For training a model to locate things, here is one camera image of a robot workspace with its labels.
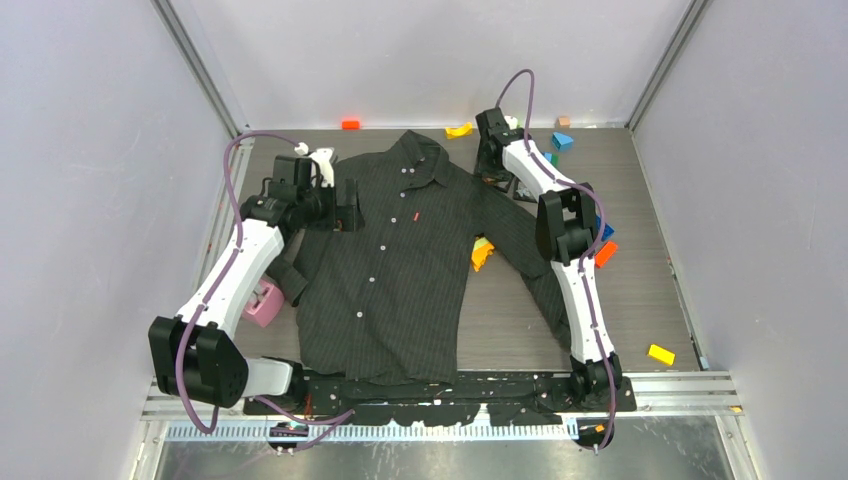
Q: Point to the black brooch box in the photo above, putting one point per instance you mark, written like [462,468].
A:
[522,194]
[501,183]

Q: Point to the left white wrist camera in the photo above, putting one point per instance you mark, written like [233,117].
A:
[322,159]

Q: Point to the blue lego brick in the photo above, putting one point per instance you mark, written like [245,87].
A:
[606,230]

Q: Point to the blue wedge block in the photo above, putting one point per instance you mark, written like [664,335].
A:
[561,141]

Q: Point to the black brooch box left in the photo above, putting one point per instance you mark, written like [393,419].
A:
[501,183]

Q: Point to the red block at wall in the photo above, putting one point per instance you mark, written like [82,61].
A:
[351,124]

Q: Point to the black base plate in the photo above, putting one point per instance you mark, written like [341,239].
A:
[510,398]

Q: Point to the yellow arch block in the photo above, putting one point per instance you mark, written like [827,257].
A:
[458,132]

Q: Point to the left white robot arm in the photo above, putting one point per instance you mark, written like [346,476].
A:
[193,352]

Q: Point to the black brooch box right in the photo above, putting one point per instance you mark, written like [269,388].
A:
[522,194]

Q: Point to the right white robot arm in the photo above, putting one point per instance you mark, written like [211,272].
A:
[567,236]

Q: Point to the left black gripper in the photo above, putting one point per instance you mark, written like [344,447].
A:
[343,218]

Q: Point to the blue green block stack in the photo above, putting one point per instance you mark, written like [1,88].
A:
[552,158]

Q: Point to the orange lego brick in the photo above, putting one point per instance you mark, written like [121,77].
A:
[605,253]

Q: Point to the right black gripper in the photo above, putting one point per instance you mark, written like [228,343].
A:
[480,168]

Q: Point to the yellow orange block pile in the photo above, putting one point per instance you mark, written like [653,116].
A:
[482,250]

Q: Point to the black pinstriped shirt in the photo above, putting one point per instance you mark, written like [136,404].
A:
[382,304]

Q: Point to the yellow brick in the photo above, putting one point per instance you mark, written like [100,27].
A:
[661,354]

